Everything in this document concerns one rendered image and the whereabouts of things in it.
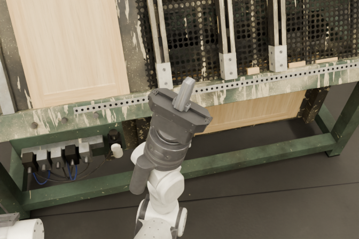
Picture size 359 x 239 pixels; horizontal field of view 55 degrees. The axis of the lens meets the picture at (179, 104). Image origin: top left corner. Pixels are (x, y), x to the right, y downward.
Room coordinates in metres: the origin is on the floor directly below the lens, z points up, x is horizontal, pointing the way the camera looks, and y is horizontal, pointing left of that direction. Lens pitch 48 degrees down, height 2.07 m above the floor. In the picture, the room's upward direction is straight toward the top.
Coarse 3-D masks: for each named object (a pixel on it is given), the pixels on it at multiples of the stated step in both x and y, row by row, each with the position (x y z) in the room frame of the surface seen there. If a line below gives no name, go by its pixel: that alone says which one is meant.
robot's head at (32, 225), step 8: (16, 224) 0.26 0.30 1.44; (24, 224) 0.26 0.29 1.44; (32, 224) 0.26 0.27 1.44; (40, 224) 0.27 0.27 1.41; (0, 232) 0.25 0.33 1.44; (8, 232) 0.24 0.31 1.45; (16, 232) 0.24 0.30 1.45; (24, 232) 0.24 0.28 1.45; (32, 232) 0.24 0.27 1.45; (40, 232) 0.26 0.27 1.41
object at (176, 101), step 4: (188, 76) 0.45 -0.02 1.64; (184, 80) 0.44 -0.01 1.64; (188, 80) 0.44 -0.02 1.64; (184, 84) 0.43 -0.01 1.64; (184, 88) 0.43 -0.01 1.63; (180, 92) 0.43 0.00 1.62; (176, 96) 0.44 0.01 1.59; (180, 96) 0.42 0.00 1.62; (176, 100) 0.42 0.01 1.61; (180, 100) 0.42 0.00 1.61; (172, 104) 0.43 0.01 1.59; (176, 104) 0.42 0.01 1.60; (176, 108) 0.42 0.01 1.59
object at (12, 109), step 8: (0, 48) 1.16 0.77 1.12; (0, 56) 1.13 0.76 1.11; (0, 64) 1.10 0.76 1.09; (0, 72) 1.08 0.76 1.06; (0, 80) 1.06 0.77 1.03; (8, 80) 1.09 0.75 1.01; (0, 88) 1.04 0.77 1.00; (8, 88) 1.05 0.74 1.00; (0, 96) 1.02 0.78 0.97; (8, 96) 1.03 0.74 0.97; (0, 104) 1.00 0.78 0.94; (8, 104) 1.01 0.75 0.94; (8, 112) 0.99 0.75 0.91
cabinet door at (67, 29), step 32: (32, 0) 1.29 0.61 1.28; (64, 0) 1.31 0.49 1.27; (96, 0) 1.33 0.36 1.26; (32, 32) 1.21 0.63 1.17; (64, 32) 1.23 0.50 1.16; (96, 32) 1.25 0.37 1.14; (32, 64) 1.14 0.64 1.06; (64, 64) 1.16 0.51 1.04; (96, 64) 1.18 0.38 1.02; (32, 96) 1.06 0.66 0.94; (64, 96) 1.07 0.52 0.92; (96, 96) 1.09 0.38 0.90
